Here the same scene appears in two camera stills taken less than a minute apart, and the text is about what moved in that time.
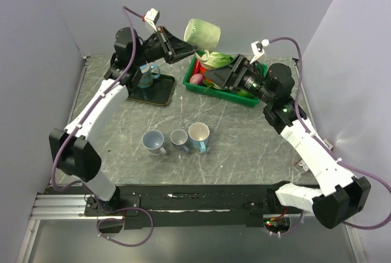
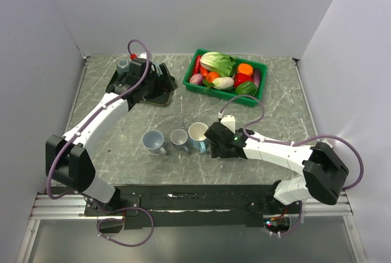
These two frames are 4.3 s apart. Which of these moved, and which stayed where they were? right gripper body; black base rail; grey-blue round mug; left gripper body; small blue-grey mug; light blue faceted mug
Moved: right gripper body; left gripper body
Stayed: black base rail; light blue faceted mug; small blue-grey mug; grey-blue round mug
